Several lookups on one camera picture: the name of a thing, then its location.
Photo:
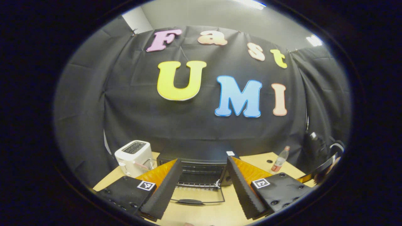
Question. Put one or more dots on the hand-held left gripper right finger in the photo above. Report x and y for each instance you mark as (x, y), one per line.
(241, 191)

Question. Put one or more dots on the black electric oven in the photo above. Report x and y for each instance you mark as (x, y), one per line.
(201, 157)

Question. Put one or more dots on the small ceiling light panel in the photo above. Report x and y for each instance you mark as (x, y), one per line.
(314, 40)

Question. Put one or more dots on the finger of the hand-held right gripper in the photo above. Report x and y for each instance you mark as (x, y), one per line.
(318, 169)

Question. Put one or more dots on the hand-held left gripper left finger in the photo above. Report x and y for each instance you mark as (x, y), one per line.
(163, 191)

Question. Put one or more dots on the clear bottle with red label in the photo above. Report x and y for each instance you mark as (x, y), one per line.
(279, 161)

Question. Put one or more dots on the white toaster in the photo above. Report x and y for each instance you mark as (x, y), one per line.
(132, 157)

